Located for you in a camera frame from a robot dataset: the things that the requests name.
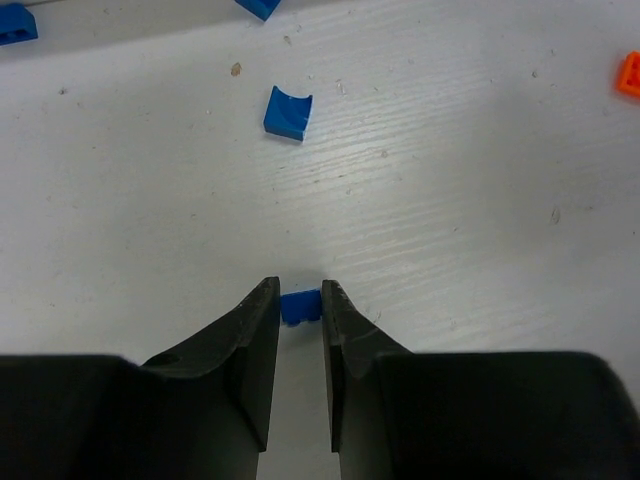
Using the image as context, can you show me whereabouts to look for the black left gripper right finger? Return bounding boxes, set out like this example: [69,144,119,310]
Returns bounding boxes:
[321,280,639,479]

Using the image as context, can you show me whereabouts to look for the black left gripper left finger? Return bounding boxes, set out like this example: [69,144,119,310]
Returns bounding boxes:
[1,277,280,479]

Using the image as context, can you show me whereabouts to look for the small blue lego brick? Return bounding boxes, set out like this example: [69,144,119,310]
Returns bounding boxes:
[263,86,313,142]
[280,289,323,327]
[236,0,281,22]
[0,3,39,47]

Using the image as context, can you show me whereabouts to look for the small orange lego brick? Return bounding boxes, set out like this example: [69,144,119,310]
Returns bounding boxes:
[614,51,640,99]

